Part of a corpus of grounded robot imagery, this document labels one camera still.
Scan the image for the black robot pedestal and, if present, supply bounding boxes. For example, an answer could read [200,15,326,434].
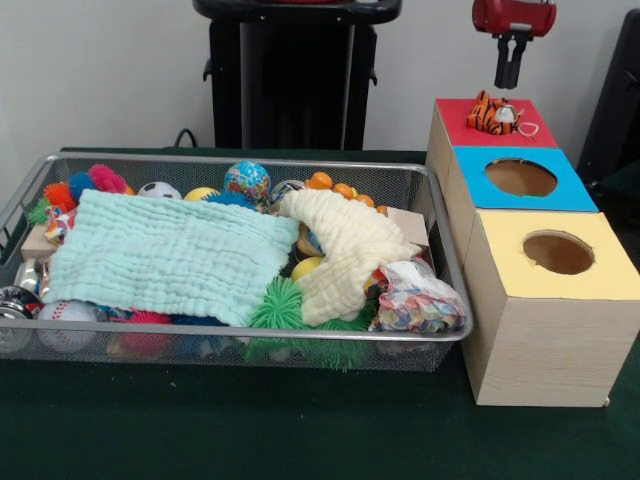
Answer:
[193,0,403,151]

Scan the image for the blue globe ball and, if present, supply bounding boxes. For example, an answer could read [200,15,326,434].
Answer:
[224,161,272,204]

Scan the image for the shallow clear mesh bin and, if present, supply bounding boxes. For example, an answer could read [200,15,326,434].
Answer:
[0,152,473,373]

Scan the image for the wooden box with three holes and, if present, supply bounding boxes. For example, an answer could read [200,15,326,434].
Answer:
[426,97,640,408]

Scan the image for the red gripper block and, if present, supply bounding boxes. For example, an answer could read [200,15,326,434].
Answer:
[472,0,557,91]

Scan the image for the green spiky ball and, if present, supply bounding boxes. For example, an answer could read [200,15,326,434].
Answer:
[247,277,304,332]

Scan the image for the orange tiger plush toy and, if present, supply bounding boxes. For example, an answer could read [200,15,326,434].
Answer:
[467,90,541,138]

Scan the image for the black cable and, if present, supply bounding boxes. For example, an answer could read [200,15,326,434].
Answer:
[174,127,200,151]

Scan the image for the pink spiky ball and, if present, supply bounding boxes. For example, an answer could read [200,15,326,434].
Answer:
[88,164,129,197]

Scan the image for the cream yellow muslin cloth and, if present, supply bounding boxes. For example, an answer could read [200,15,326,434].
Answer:
[280,188,419,328]

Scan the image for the small yellow ball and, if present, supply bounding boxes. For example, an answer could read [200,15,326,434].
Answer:
[291,257,324,283]

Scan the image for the black upright panel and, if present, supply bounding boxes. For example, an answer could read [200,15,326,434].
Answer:
[578,10,640,188]

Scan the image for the mint green muslin cloth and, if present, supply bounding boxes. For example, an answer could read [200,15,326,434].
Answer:
[45,190,301,328]

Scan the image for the dark green table cloth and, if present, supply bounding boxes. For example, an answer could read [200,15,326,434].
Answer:
[0,148,640,480]

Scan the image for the white baseball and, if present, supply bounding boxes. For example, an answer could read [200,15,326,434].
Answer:
[37,300,101,353]

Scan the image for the colourful printed packet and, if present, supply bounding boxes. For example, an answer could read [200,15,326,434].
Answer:
[370,262,468,334]

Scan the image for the black and white soccer ball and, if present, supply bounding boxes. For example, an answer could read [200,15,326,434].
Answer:
[137,181,183,201]

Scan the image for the orange toy building blocks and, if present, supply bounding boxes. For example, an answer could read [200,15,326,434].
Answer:
[305,172,389,213]

